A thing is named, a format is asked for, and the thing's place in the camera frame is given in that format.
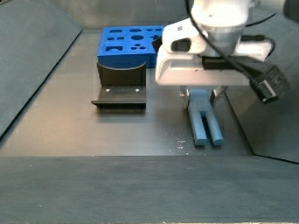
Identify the black curved fixture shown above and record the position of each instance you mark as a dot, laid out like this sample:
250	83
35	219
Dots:
122	87

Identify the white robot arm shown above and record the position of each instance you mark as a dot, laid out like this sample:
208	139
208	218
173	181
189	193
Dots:
217	13

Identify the blue foam shape-cutout block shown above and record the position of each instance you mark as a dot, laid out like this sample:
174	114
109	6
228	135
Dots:
126	46

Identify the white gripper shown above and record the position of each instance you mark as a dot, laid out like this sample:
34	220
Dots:
181	70

